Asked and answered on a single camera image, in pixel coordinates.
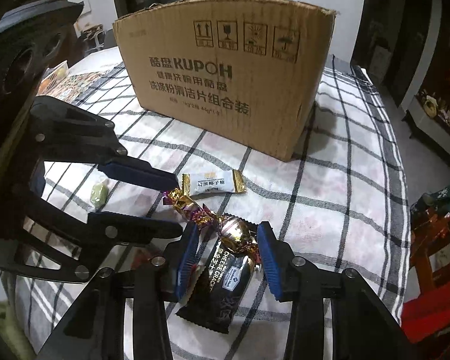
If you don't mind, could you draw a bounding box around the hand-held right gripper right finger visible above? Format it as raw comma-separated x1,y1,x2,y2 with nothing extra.
256,221,417,360

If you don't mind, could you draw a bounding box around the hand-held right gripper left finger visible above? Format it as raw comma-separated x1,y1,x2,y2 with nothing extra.
37,222,202,360

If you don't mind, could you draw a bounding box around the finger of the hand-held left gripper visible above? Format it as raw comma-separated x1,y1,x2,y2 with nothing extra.
29,95,183,191
0,190,184,284

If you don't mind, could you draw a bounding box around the black cracker packet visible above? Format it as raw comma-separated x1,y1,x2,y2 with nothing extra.
175,238,262,335

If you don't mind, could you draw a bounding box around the purple gold candy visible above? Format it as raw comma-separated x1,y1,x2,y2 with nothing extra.
163,188,221,228

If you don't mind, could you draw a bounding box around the white candy with gold ends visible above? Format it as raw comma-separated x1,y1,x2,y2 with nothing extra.
176,169,247,198

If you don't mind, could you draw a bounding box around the brown cardboard box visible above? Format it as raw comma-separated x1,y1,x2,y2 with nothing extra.
112,0,339,163

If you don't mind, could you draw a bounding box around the white plastic basket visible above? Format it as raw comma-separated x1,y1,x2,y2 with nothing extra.
38,61,71,95

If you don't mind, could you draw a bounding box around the light green candy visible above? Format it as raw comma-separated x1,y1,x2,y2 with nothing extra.
89,180,110,212

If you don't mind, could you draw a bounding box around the white stool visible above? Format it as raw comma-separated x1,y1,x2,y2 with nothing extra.
78,22,106,52

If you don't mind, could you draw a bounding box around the black white checked cloth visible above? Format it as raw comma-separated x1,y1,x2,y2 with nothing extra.
0,54,413,360

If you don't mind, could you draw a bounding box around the person's olive clothing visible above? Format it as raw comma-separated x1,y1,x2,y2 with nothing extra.
0,295,36,360

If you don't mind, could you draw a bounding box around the dark green cap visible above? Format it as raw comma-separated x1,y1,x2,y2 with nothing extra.
420,183,450,215

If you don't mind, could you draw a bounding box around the white console shelf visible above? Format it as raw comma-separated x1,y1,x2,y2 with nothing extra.
402,95,450,175

